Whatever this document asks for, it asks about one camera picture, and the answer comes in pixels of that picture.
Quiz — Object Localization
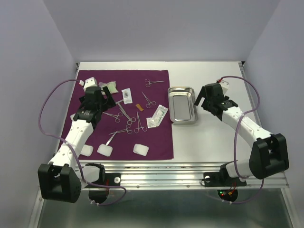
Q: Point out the steel surgical scissors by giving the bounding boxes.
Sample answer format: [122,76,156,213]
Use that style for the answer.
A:
[117,103,136,125]

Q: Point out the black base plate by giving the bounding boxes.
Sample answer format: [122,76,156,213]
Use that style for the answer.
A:
[82,172,125,206]
[200,171,247,203]

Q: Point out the aluminium front rail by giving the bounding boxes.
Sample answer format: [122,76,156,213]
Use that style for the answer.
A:
[71,162,289,190]

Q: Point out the white gauze pad left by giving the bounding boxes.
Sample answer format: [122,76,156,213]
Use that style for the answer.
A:
[80,144,94,157]

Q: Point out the green white suture packet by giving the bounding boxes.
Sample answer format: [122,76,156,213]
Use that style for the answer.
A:
[150,105,168,127]

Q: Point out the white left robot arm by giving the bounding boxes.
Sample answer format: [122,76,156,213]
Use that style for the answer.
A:
[38,86,115,203]

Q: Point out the curved forceps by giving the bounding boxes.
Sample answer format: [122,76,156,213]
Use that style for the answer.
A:
[145,79,164,87]

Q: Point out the purple cloth mat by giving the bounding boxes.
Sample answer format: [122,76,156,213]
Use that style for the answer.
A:
[77,70,173,161]

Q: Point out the white gauze pad right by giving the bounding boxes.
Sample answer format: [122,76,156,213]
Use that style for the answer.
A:
[133,144,149,156]

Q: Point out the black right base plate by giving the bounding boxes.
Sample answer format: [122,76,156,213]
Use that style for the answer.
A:
[200,171,247,203]

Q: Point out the stainless steel tray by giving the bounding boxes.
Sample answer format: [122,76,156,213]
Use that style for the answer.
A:
[168,87,198,125]

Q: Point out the clear small packet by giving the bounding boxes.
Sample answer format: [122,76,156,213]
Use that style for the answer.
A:
[146,117,157,129]

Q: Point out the white gauze pad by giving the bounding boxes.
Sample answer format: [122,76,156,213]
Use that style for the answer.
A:
[80,144,94,157]
[133,144,149,156]
[97,144,113,157]

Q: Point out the green gauze bag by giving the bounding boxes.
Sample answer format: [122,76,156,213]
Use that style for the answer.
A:
[98,81,118,94]

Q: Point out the steel scalpel handle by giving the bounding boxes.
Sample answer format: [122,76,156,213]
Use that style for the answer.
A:
[106,131,118,146]

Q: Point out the white gauze pad middle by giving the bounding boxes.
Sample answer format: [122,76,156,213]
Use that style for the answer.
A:
[97,144,113,157]

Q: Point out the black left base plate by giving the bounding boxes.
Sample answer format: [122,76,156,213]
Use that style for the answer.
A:
[82,172,125,206]

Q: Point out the aluminium rail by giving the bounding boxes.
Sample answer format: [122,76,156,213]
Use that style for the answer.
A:
[238,62,262,127]
[71,162,289,190]

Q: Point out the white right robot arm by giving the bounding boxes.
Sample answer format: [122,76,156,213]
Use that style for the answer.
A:
[194,83,289,187]

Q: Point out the aluminium right side rail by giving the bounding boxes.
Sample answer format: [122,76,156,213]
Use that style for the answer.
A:
[238,62,262,127]

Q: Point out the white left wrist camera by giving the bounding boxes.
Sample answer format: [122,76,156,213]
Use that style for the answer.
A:
[79,77,98,91]

